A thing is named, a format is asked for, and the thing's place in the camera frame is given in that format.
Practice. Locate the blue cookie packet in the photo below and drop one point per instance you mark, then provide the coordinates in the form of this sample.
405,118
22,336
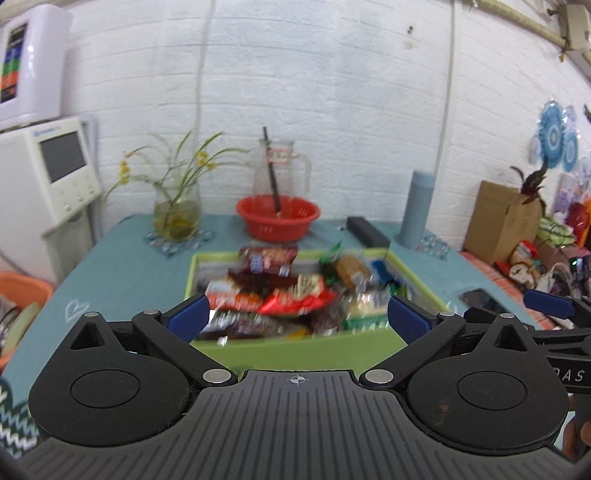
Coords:
383,274

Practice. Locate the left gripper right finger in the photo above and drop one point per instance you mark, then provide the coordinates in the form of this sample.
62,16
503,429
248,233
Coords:
428,337

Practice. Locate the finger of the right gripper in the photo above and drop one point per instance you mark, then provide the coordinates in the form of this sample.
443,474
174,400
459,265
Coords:
549,304

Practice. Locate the red dark snack packet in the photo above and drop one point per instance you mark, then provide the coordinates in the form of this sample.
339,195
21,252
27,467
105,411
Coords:
268,259

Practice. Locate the white air conditioner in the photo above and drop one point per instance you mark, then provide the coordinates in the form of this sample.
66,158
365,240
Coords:
573,19

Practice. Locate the dark red potted plant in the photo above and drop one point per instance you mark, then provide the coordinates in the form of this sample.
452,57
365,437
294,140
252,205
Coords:
532,184

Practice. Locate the red chinese text snack bag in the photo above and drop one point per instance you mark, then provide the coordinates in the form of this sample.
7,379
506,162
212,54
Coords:
310,293

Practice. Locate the green biscuit packet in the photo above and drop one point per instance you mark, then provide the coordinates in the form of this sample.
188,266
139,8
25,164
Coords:
367,312
341,268

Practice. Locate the white water dispenser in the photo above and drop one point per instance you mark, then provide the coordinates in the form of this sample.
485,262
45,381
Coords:
47,186

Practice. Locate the silver orange chip bag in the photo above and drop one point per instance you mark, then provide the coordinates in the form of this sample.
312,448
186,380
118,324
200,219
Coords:
225,294

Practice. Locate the red plastic basket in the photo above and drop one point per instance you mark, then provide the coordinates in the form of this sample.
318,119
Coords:
265,224

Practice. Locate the blue paper fan decoration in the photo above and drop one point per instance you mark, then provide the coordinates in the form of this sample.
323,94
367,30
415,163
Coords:
550,134

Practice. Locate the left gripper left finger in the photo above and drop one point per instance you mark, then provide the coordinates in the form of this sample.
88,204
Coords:
167,336

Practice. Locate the brown cardboard box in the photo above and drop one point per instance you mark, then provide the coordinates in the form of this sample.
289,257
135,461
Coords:
502,218

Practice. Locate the glass vase with plant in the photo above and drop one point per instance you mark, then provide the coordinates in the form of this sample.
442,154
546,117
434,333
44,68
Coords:
173,172

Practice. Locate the person's right hand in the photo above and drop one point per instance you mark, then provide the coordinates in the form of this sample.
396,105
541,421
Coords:
576,435

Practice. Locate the smartphone in clear case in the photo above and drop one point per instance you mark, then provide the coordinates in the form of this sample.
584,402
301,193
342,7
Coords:
482,299

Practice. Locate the orange plastic basin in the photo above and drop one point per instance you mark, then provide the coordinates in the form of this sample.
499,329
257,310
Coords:
22,299

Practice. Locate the green cardboard box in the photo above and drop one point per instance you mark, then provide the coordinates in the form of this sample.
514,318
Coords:
356,351

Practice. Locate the grey blue cylinder bottle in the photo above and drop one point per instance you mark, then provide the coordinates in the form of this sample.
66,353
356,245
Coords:
417,209

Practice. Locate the glass pitcher with straw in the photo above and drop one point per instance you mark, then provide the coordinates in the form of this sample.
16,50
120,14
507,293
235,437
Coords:
280,170

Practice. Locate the black rectangular case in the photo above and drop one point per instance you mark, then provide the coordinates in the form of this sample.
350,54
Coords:
369,235

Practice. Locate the brown yellow candy bag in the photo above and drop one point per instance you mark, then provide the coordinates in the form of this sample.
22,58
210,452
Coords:
227,325

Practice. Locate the white wall water purifier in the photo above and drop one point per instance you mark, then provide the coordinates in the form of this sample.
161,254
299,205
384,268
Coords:
33,51

